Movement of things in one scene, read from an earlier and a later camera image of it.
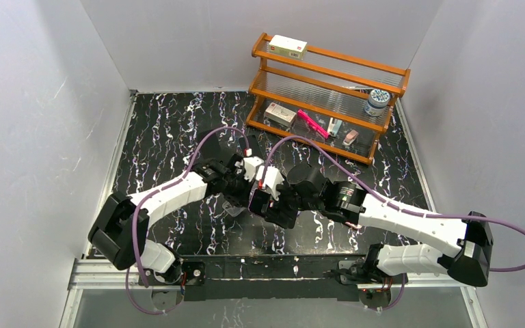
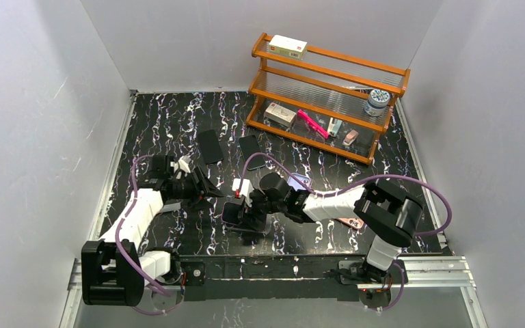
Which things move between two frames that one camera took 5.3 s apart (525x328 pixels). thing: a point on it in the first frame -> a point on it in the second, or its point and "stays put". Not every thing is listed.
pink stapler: (350, 137) stays put
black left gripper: (236, 190) -> (198, 186)
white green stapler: (333, 126) stays put
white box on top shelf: (288, 46) stays put
